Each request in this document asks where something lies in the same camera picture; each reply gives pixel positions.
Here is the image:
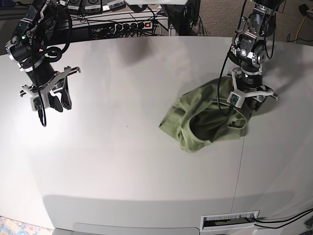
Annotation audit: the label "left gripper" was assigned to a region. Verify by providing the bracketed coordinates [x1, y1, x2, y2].
[245, 95, 266, 112]

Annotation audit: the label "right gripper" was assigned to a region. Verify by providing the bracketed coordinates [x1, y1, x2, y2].
[47, 78, 72, 113]

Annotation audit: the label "green T-shirt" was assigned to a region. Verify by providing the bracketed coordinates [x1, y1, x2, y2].
[159, 76, 253, 153]

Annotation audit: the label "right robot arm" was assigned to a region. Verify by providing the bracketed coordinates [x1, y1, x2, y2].
[5, 0, 73, 113]

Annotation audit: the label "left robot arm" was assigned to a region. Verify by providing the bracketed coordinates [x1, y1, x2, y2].
[227, 0, 285, 110]

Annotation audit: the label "white power strip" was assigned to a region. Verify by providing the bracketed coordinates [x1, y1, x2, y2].
[115, 22, 153, 31]

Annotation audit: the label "yellow cable on floor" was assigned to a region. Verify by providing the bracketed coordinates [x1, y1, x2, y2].
[293, 9, 313, 44]

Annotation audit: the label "black monitor stand post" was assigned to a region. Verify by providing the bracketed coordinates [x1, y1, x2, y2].
[161, 0, 198, 36]

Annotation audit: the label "black cables at grommet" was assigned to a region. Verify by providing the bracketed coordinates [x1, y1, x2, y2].
[253, 208, 313, 230]

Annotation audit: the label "table cable grommet box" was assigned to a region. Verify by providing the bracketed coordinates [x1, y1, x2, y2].
[200, 211, 260, 232]

